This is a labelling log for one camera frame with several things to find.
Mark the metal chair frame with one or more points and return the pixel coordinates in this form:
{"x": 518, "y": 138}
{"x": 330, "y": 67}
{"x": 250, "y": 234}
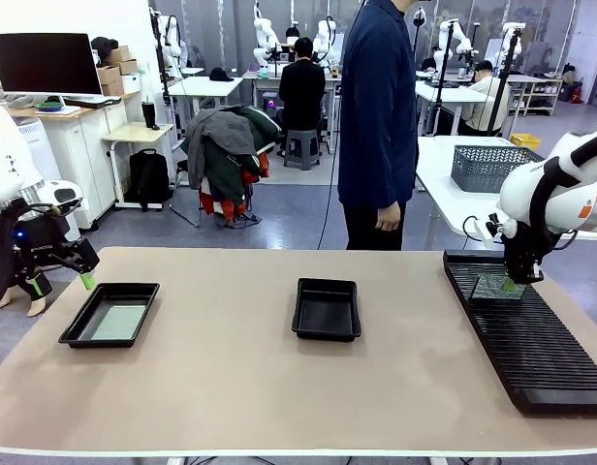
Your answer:
{"x": 184, "y": 203}

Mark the wooden shelf unit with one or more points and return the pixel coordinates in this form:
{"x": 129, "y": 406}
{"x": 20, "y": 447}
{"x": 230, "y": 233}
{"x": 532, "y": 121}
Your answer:
{"x": 536, "y": 94}

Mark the white air purifier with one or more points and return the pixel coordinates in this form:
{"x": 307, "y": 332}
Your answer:
{"x": 39, "y": 145}

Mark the black cap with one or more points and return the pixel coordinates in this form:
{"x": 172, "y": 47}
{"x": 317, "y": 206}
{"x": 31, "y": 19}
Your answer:
{"x": 222, "y": 75}

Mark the person in black trousers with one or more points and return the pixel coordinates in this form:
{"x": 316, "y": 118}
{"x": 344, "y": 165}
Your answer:
{"x": 37, "y": 305}

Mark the green circuit board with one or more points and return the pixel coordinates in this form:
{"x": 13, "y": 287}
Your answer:
{"x": 492, "y": 287}
{"x": 119, "y": 322}

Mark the black keyboard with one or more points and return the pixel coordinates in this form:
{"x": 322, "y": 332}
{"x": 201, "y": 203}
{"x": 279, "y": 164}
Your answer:
{"x": 92, "y": 100}

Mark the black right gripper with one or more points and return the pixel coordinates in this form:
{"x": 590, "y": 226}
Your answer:
{"x": 521, "y": 247}

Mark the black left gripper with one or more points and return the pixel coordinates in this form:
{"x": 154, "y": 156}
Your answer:
{"x": 37, "y": 239}

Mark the white box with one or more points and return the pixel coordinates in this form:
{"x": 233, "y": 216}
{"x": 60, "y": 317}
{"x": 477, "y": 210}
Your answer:
{"x": 131, "y": 83}

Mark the person's right hand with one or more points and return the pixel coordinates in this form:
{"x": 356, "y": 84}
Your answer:
{"x": 389, "y": 219}

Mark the white cabinet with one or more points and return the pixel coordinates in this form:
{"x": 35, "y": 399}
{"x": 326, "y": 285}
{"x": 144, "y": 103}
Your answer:
{"x": 85, "y": 160}

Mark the black slotted board rack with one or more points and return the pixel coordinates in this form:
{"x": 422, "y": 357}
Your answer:
{"x": 531, "y": 339}

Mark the blue plate with green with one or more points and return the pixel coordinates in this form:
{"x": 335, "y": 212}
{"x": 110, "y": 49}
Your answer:
{"x": 49, "y": 106}

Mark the grey workbench desk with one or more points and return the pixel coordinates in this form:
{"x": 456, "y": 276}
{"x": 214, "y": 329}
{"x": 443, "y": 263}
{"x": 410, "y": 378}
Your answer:
{"x": 264, "y": 80}

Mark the black plastic ESD tray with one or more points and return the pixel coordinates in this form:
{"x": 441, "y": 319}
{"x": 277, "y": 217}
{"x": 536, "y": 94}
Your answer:
{"x": 326, "y": 310}
{"x": 109, "y": 295}

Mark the black backpack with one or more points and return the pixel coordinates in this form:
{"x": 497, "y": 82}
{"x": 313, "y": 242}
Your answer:
{"x": 148, "y": 179}

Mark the white back desk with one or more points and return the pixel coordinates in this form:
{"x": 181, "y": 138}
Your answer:
{"x": 449, "y": 94}

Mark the white desk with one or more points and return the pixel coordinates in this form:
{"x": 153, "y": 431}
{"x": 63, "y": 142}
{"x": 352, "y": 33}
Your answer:
{"x": 449, "y": 94}
{"x": 206, "y": 87}

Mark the computer case with lit fan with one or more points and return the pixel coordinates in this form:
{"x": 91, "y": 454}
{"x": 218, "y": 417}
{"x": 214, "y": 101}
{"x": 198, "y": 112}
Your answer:
{"x": 270, "y": 105}

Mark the black computer monitor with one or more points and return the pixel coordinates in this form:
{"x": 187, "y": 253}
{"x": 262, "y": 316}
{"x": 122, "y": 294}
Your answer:
{"x": 46, "y": 63}

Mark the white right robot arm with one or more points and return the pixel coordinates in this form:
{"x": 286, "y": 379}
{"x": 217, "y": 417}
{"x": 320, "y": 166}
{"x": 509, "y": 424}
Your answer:
{"x": 521, "y": 194}

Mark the red fire extinguisher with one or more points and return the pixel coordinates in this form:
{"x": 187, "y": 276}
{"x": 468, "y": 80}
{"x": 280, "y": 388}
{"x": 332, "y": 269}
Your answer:
{"x": 575, "y": 93}

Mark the white side table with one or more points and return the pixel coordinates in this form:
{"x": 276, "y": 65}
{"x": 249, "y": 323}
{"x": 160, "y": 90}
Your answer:
{"x": 449, "y": 194}

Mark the small wood-top rolling table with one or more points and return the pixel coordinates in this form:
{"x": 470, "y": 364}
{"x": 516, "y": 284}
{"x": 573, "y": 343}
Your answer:
{"x": 136, "y": 133}

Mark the seated person black jacket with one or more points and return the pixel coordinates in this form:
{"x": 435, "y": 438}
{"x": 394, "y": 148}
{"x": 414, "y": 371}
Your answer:
{"x": 302, "y": 92}

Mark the grey plastic stool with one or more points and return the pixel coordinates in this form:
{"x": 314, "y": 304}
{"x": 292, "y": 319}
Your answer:
{"x": 302, "y": 150}

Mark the seated person beige jacket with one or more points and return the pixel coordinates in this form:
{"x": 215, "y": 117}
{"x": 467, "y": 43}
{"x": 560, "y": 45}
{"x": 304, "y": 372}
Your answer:
{"x": 482, "y": 104}

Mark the person in blue coat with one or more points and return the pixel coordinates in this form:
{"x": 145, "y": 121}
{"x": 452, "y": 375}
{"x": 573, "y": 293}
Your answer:
{"x": 376, "y": 121}

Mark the yellow bin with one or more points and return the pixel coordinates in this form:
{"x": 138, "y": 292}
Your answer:
{"x": 526, "y": 141}

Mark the brown cardboard box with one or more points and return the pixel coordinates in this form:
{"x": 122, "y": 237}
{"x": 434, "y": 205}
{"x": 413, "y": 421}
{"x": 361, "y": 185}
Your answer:
{"x": 128, "y": 67}
{"x": 113, "y": 88}
{"x": 119, "y": 54}
{"x": 108, "y": 75}

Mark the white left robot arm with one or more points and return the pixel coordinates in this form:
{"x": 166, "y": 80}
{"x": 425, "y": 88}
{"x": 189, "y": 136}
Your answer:
{"x": 8, "y": 155}

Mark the black tripod stand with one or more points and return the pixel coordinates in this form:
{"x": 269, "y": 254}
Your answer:
{"x": 504, "y": 82}

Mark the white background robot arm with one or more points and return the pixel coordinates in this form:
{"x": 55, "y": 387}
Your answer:
{"x": 453, "y": 39}
{"x": 171, "y": 46}
{"x": 265, "y": 34}
{"x": 514, "y": 41}
{"x": 325, "y": 41}

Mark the person's right forearm blue sleeve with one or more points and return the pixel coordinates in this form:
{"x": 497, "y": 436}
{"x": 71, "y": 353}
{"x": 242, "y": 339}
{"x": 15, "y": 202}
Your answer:
{"x": 400, "y": 179}

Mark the grey perforated plastic basket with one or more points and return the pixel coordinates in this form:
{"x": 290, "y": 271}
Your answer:
{"x": 482, "y": 167}

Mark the black tumbler with straw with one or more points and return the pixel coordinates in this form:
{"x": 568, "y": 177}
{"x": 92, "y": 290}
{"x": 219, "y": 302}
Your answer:
{"x": 148, "y": 115}

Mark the pile of jackets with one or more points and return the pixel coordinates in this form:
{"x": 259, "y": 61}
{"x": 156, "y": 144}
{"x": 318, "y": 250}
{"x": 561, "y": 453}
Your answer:
{"x": 226, "y": 155}

